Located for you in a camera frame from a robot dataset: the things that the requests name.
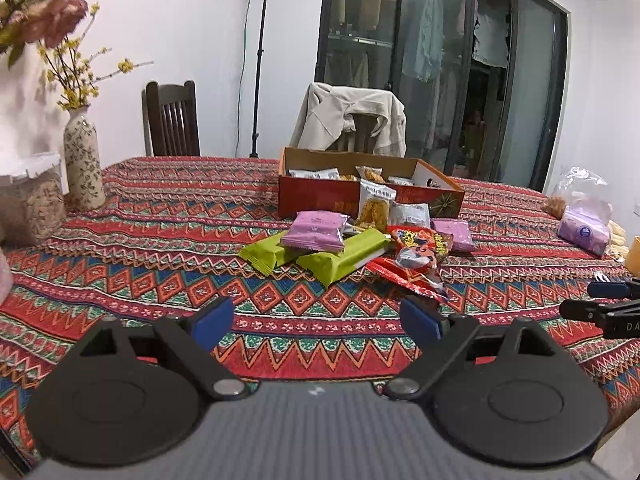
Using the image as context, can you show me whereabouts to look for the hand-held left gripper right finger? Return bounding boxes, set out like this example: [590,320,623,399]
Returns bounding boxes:
[382,296,551,402]

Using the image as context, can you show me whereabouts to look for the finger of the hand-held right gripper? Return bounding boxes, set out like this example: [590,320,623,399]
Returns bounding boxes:
[586,280,640,299]
[559,299,640,323]

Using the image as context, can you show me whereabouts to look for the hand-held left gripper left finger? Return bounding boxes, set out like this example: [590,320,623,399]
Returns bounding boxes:
[75,297,251,402]

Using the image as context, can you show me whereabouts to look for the plain red snack packet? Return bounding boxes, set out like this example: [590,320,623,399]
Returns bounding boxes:
[366,258,451,305]

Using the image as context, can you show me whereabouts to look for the red yellow printed snack packet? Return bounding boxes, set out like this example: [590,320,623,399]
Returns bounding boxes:
[387,225,453,275]

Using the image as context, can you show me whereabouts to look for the green snack packet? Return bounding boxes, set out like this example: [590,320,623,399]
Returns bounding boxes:
[237,232,303,274]
[295,227,392,288]

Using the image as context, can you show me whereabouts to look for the purple snack packet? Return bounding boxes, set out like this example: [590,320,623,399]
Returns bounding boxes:
[431,219,477,253]
[279,211,351,252]

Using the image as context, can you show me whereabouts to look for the red cardboard box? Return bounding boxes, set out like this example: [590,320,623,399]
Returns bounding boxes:
[277,146,466,220]

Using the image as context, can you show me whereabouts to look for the glass cup of tea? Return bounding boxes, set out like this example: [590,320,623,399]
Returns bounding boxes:
[625,236,640,277]

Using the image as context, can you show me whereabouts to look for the pale yellow bag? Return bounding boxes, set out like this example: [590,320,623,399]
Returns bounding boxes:
[605,220,628,262]

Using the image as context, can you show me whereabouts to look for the purple tissue pack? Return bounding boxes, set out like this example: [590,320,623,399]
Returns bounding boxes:
[556,197,612,258]

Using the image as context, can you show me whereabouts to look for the clear plastic bag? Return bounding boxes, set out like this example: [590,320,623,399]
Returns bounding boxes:
[542,166,613,221]

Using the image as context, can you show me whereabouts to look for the brown wooden chair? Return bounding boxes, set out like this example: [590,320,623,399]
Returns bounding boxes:
[345,115,388,154]

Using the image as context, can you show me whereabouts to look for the small floral ceramic vase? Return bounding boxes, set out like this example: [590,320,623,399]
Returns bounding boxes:
[63,105,107,211]

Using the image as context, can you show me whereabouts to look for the dark wooden chair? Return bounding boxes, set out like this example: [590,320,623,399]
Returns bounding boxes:
[142,80,201,157]

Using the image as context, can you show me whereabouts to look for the large pink ceramic vase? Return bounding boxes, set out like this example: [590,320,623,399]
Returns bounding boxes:
[0,247,13,307]

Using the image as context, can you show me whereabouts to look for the clear container of seeds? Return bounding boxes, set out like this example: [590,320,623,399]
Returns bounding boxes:
[0,152,68,247]

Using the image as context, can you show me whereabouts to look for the dark framed sliding glass door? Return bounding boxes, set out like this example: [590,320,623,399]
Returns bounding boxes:
[315,0,571,193]

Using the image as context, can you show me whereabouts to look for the beige jacket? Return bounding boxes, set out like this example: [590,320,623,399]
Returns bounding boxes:
[290,82,407,157]

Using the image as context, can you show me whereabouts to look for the studio light on stand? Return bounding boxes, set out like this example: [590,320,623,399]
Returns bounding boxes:
[248,0,278,158]

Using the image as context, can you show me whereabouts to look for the yellow flower sprigs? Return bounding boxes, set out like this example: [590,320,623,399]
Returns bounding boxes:
[37,2,155,111]

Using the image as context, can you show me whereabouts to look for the hanging white garment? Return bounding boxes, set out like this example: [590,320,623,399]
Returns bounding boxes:
[472,0,511,68]

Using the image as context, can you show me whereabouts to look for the hanging light blue shirt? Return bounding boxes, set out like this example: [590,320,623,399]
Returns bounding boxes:
[402,0,445,83]

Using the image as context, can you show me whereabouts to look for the dried pink roses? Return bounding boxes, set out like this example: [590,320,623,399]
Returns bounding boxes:
[0,0,113,68]

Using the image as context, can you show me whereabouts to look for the black light cable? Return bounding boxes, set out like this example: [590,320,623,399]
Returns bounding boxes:
[237,0,254,157]

